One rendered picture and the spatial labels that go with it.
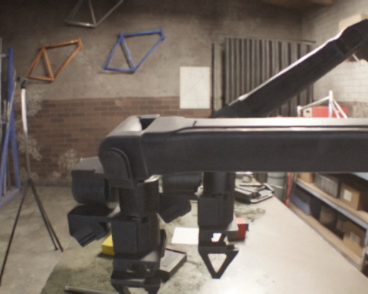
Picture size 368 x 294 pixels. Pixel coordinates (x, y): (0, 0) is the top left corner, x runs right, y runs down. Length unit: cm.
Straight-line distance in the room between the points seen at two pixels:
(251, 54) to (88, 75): 230
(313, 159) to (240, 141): 8
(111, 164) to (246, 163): 15
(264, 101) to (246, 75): 337
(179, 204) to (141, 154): 19
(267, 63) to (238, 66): 42
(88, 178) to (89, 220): 6
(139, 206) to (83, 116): 390
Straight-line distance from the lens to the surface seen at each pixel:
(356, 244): 250
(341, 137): 31
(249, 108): 50
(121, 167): 33
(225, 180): 47
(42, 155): 455
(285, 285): 70
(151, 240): 41
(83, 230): 44
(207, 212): 48
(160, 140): 31
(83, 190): 42
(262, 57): 401
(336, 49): 66
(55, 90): 438
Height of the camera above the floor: 129
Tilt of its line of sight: 10 degrees down
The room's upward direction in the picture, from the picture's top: straight up
